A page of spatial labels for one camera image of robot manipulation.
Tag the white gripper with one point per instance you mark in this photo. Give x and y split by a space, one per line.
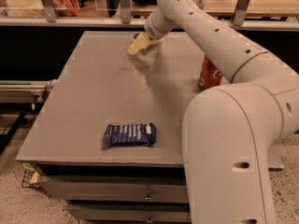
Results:
151 32

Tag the green and yellow sponge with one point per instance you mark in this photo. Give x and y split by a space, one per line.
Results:
142 40

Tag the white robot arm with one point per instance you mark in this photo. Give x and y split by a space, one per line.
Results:
227 131

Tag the red coke can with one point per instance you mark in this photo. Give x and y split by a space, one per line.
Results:
210 75

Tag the blue snack bar wrapper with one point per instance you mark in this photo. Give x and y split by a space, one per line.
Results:
130 135

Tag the grey drawer cabinet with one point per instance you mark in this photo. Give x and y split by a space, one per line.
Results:
103 84

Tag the top drawer knob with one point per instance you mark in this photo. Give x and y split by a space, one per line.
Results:
148 197

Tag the drawer knob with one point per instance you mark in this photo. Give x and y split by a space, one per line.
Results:
149 220
148 197

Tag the lower drawer knob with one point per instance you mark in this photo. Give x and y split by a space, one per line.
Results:
149 220

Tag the orange bag behind rail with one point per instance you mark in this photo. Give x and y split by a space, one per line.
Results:
67 8

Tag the metal rail frame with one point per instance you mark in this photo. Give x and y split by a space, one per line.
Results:
95 12

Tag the wire basket on floor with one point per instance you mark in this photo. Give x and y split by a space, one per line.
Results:
29 181

